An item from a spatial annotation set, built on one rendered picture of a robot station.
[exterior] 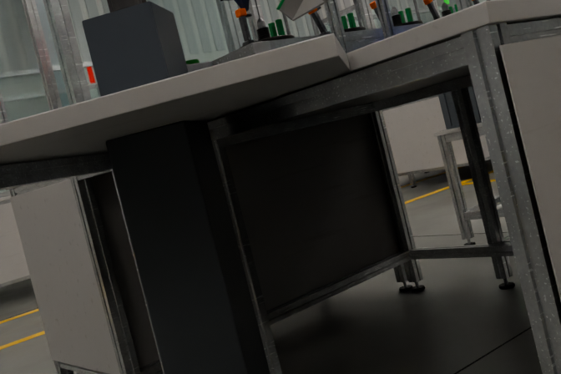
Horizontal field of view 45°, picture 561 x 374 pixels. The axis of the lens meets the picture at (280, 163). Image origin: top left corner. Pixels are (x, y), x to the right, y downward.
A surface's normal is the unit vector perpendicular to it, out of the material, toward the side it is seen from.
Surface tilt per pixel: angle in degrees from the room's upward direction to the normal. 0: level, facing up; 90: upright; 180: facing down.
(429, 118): 90
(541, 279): 90
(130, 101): 90
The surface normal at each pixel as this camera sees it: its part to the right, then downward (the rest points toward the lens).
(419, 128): -0.79, 0.21
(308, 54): -0.15, 0.07
